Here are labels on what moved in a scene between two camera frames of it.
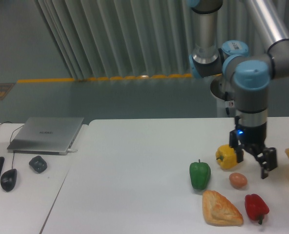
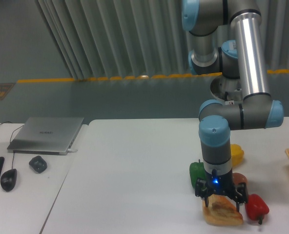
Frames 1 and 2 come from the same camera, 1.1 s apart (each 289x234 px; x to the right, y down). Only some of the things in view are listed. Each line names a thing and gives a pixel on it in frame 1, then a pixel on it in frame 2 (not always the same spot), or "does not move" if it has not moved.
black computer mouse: (8, 179) does not move
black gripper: (253, 139) to (221, 184)
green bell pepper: (200, 173) does not move
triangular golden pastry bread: (218, 211) does not move
